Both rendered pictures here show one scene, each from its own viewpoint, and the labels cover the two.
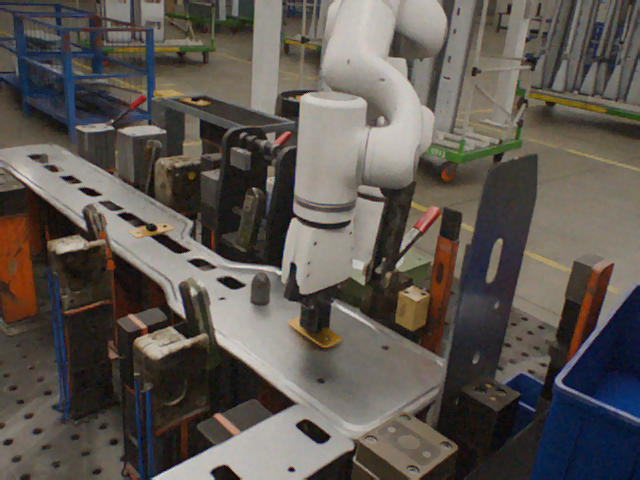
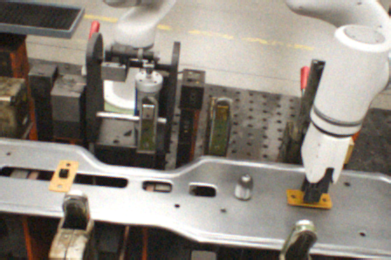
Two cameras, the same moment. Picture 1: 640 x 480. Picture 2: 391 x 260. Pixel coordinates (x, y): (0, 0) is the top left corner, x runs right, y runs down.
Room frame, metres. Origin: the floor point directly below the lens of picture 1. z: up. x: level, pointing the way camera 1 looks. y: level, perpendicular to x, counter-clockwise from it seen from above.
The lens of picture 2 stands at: (0.50, 0.63, 1.63)
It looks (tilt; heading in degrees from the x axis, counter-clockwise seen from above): 37 degrees down; 313
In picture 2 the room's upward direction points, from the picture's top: 7 degrees clockwise
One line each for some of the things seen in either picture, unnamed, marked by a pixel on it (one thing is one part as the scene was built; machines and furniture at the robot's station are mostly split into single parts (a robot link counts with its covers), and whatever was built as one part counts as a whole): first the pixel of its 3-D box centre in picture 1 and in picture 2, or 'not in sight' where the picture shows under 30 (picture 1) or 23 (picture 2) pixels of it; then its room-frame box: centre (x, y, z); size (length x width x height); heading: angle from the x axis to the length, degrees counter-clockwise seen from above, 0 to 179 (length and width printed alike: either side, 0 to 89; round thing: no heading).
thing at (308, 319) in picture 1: (303, 312); (315, 192); (0.77, 0.01, 1.05); 0.03 x 0.03 x 0.07; 45
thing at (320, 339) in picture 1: (314, 328); (309, 196); (0.79, -0.01, 1.01); 0.08 x 0.04 x 0.01; 45
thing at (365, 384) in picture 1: (143, 230); (52, 179); (1.13, 0.34, 1.00); 1.38 x 0.22 x 0.02; 45
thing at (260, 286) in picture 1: (260, 290); (243, 188); (0.88, 0.08, 1.02); 0.03 x 0.03 x 0.07
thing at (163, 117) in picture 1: (169, 176); not in sight; (1.70, 0.43, 0.92); 0.08 x 0.08 x 0.44; 45
